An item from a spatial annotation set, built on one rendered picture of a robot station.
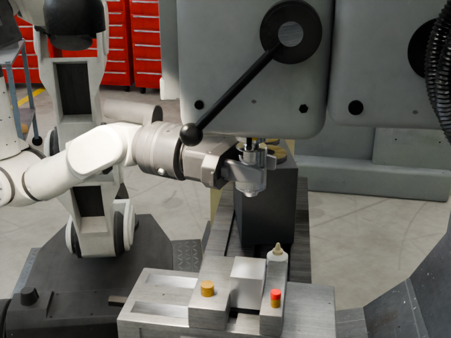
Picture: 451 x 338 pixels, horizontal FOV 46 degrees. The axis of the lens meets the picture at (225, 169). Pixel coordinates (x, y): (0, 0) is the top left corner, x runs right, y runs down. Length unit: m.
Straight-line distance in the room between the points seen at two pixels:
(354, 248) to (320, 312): 2.09
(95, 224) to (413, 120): 1.17
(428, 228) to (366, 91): 2.69
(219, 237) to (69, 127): 0.49
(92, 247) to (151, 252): 0.24
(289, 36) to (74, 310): 1.16
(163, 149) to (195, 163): 0.06
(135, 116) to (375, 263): 2.18
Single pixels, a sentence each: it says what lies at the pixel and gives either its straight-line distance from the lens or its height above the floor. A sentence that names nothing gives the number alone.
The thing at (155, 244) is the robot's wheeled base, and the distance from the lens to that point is 1.89.
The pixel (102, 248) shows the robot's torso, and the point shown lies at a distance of 1.70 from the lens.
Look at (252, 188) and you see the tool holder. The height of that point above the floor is 1.21.
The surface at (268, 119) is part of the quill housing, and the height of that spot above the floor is 1.34.
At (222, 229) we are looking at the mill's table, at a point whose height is 0.92.
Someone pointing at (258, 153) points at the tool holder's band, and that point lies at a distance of 0.78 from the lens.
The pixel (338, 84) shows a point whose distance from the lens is 0.65.
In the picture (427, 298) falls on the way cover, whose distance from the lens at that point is 1.03.
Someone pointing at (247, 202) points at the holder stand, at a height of 1.03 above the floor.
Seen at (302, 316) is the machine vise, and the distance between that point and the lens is 0.91.
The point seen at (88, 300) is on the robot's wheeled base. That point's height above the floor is 0.59.
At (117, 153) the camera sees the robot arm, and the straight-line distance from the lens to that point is 0.86.
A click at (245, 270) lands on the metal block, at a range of 0.88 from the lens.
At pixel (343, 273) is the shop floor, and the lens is 2.79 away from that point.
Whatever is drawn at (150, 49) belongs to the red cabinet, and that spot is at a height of 0.48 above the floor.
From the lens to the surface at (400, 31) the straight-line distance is 0.64.
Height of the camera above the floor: 1.56
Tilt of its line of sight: 24 degrees down
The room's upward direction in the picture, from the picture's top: straight up
